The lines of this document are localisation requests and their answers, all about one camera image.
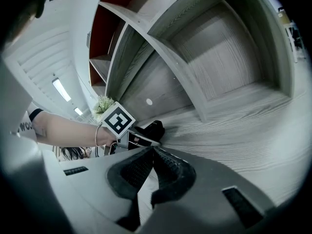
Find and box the white flower bouquet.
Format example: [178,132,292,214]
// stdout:
[91,95,115,122]

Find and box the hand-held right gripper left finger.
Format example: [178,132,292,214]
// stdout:
[106,146,155,232]

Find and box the black telephone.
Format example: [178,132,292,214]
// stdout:
[134,120,166,143]

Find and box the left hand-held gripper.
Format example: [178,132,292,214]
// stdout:
[100,101,162,157]

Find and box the thin silver bracelet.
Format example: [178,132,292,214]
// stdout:
[94,122,103,148]

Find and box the white sleeve with black cuff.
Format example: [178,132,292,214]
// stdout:
[17,108,45,142]

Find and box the grey wooden shelf unit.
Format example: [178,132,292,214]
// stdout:
[88,0,296,123]

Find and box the white background desk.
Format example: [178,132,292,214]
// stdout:
[277,6,308,63]

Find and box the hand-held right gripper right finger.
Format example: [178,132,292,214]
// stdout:
[150,146,197,210]

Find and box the person's left forearm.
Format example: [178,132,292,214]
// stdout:
[31,111,117,148]

